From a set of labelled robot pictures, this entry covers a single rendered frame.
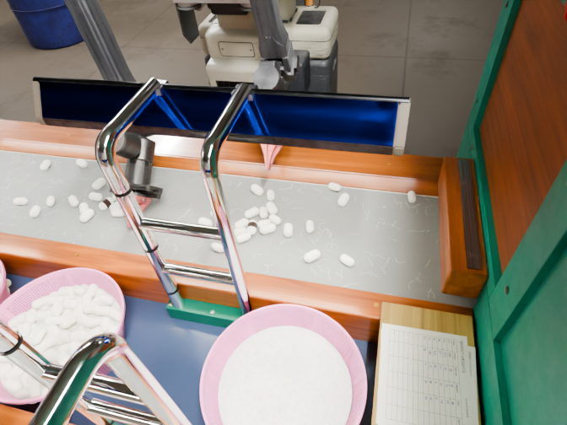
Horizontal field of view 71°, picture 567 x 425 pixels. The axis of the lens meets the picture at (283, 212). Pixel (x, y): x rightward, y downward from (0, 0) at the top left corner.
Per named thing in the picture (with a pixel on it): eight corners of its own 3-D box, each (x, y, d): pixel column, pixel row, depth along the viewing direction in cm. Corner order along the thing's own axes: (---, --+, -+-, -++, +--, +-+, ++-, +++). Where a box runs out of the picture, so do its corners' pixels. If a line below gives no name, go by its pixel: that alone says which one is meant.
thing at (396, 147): (66, 102, 76) (46, 65, 70) (405, 126, 62) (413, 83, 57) (39, 126, 70) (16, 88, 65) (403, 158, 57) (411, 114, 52)
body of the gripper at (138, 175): (148, 193, 87) (152, 159, 88) (107, 188, 90) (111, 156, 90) (163, 196, 94) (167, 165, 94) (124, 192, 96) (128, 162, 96)
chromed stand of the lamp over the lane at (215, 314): (203, 247, 96) (143, 72, 64) (284, 260, 91) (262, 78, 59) (170, 317, 83) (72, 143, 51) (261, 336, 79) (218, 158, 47)
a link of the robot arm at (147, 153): (161, 140, 94) (140, 138, 96) (143, 131, 88) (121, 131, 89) (157, 169, 94) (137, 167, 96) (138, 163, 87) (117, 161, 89)
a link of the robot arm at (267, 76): (299, 57, 95) (265, 59, 97) (289, 34, 83) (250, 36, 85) (297, 107, 94) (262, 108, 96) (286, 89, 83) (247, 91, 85)
